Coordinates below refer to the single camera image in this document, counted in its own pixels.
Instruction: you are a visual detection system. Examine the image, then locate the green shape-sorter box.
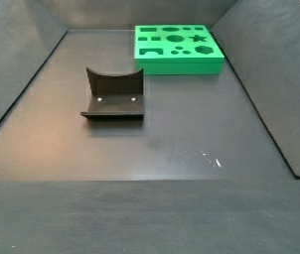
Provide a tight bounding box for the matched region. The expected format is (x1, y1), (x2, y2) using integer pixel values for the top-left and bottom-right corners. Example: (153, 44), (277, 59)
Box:
(134, 24), (225, 75)

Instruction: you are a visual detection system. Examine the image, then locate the black curved holder bracket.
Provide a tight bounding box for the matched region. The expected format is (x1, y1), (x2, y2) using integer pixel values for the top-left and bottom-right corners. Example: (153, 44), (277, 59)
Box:
(81, 68), (145, 119)

